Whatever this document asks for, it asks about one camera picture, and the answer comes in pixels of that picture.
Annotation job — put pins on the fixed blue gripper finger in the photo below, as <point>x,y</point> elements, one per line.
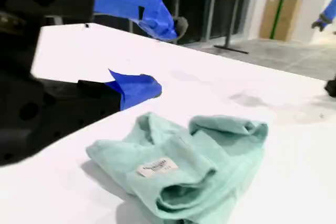
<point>329,22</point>
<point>136,90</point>

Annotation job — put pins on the pale green T-shirt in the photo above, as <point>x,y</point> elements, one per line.
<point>197,169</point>

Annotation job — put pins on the brown cardboard box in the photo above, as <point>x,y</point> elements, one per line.
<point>288,22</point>

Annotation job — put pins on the green pole with black bar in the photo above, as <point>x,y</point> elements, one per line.
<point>277,16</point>

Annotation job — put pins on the dark glass door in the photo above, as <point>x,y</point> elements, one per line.
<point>189,6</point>

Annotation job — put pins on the black floor stand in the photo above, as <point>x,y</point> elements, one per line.
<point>229,24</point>

